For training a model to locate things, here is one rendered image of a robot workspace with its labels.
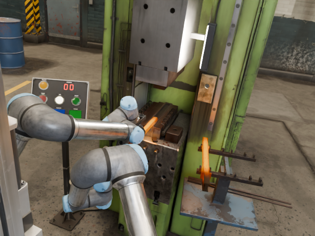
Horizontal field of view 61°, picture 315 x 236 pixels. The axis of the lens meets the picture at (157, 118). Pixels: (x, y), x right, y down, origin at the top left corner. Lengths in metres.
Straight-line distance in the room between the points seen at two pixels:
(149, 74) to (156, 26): 0.27
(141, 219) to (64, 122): 0.40
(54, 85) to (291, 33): 6.71
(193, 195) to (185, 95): 0.83
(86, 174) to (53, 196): 1.78
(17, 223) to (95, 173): 0.40
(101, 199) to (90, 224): 1.13
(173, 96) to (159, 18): 0.77
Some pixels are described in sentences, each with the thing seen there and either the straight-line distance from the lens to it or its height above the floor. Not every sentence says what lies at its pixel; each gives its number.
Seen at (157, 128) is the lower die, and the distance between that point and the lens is 1.70.
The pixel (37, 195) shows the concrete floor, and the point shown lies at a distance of 2.72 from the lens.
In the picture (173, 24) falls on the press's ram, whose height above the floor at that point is 1.62.
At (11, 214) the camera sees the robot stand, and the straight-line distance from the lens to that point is 0.53.
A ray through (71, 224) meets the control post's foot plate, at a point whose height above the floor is 0.01.
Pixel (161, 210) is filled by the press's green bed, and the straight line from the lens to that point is 1.99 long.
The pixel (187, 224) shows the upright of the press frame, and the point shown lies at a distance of 2.28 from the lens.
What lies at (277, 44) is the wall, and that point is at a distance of 7.76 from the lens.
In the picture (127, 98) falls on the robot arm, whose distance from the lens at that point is 1.28.
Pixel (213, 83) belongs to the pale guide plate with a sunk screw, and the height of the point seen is 1.32.
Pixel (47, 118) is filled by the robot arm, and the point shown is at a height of 1.37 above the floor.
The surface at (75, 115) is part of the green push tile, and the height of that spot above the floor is 1.01.
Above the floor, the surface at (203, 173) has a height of 1.04.
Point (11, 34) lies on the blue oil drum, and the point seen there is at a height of 0.66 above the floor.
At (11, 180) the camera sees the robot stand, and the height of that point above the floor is 1.49.
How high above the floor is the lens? 1.79
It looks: 26 degrees down
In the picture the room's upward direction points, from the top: 7 degrees clockwise
